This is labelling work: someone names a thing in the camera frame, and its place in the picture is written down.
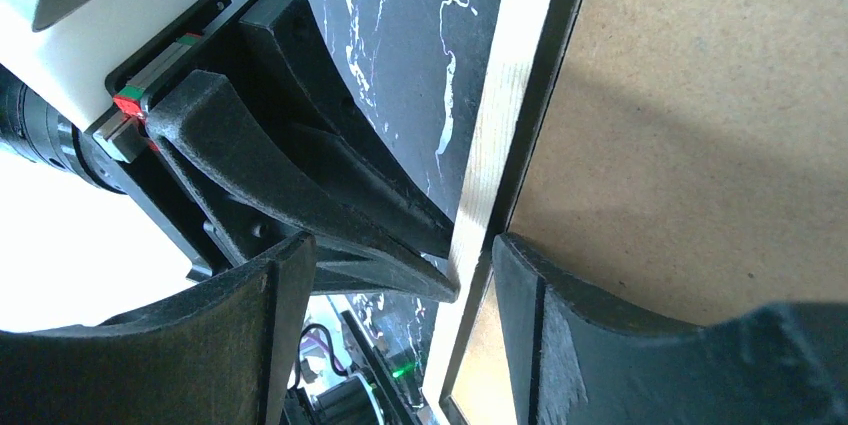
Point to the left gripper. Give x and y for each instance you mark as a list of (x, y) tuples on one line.
[(250, 190)]

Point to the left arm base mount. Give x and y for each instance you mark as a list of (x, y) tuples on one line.
[(368, 391)]

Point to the brown backing board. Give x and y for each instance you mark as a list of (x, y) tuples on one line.
[(692, 161)]

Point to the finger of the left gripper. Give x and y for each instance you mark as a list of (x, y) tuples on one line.
[(312, 116)]

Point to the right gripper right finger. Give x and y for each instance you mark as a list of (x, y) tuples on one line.
[(578, 354)]

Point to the wooden picture frame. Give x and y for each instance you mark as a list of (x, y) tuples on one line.
[(528, 46)]

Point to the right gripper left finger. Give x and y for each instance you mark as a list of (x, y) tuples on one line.
[(219, 352)]

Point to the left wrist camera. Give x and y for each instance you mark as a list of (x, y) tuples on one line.
[(65, 49)]

